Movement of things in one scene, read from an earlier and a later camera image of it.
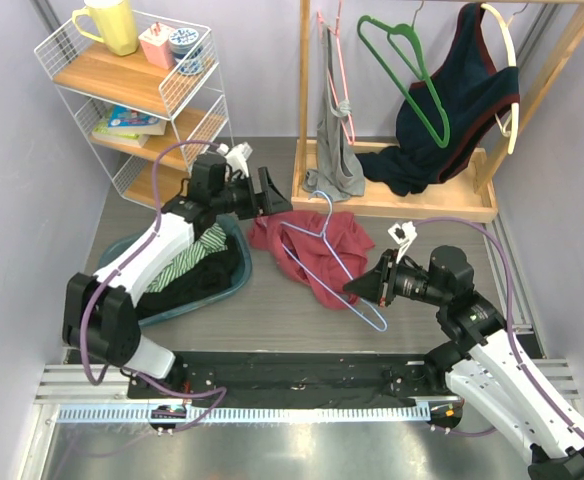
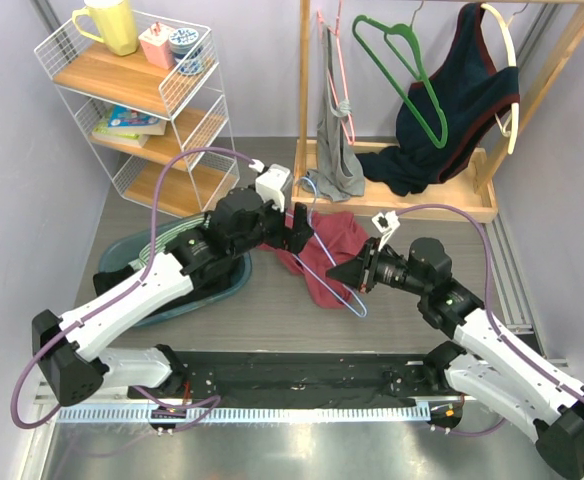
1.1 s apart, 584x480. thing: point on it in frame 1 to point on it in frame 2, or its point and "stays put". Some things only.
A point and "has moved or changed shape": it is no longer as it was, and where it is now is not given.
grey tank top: x=337 y=172 stays put
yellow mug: x=116 y=23 stays put
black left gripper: x=272 y=201 to x=285 y=238
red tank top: x=321 y=250 stays put
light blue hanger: x=326 y=236 has moved or changed shape
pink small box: x=157 y=45 stays put
